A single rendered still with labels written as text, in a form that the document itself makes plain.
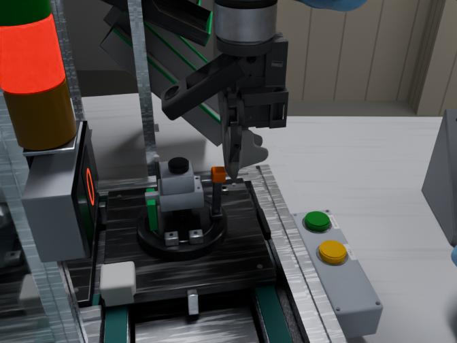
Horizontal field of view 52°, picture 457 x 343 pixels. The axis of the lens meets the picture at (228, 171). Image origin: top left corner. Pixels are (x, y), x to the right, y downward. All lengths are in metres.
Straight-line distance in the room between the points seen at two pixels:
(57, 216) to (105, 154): 0.76
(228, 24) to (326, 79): 2.78
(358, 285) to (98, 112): 0.90
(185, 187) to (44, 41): 0.35
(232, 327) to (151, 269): 0.14
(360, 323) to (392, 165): 0.54
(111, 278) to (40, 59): 0.36
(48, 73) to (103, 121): 0.92
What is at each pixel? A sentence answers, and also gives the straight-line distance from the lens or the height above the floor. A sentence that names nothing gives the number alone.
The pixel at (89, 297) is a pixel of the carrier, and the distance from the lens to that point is 0.67.
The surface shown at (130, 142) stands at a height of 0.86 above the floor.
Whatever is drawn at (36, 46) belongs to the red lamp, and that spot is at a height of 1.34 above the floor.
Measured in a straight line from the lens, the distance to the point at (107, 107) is 1.37.
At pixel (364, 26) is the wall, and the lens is 3.24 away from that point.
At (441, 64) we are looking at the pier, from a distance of 3.25.
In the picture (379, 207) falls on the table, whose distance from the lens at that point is 1.00.
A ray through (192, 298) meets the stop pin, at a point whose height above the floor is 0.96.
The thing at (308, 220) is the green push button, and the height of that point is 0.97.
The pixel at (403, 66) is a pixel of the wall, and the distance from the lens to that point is 3.42.
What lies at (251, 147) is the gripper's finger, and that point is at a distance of 0.64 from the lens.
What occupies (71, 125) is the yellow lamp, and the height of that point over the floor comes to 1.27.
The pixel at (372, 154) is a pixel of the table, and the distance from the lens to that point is 1.17.
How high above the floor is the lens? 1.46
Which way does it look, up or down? 35 degrees down
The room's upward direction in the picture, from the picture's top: straight up
